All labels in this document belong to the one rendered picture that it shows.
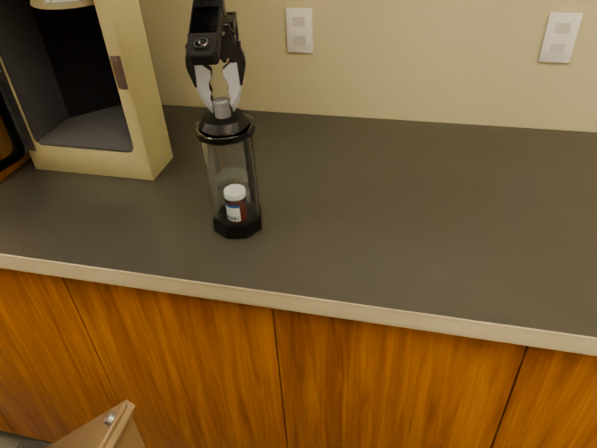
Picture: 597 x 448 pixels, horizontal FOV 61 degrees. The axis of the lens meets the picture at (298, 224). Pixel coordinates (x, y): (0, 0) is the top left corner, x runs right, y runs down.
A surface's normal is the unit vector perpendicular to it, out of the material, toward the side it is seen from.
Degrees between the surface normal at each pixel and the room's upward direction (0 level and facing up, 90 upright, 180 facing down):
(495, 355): 90
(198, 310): 90
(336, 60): 90
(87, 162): 90
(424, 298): 0
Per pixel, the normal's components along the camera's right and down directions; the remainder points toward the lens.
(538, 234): -0.04, -0.79
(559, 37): -0.23, 0.60
